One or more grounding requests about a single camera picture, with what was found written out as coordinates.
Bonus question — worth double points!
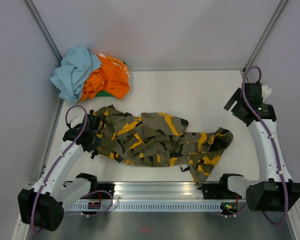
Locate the camouflage cargo trousers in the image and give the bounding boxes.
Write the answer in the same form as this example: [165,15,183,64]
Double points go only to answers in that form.
[90,105,234,187]

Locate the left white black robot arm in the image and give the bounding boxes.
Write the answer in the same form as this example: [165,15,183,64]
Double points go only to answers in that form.
[17,114,105,232]

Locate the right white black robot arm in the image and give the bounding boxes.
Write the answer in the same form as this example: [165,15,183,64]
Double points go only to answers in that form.
[217,83,300,213]

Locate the light blue garment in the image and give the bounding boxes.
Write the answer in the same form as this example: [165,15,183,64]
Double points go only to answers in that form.
[50,46,102,104]

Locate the orange garment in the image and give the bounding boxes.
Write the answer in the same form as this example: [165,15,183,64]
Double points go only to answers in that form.
[79,53,130,102]

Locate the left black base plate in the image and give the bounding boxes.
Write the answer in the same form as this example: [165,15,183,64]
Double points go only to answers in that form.
[81,182,115,201]

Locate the white slotted cable duct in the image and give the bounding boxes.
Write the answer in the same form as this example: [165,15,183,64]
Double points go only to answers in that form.
[68,200,238,213]

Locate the aluminium mounting rail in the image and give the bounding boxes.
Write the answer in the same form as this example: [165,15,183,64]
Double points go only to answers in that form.
[27,181,248,201]

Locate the right aluminium frame post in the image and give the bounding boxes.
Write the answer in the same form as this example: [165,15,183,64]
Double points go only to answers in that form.
[242,0,290,73]

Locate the aluminium frame post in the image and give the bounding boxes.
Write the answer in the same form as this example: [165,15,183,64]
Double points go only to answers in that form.
[242,0,290,73]
[23,0,62,63]

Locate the left aluminium frame post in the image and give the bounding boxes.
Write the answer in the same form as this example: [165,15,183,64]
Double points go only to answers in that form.
[23,0,62,63]

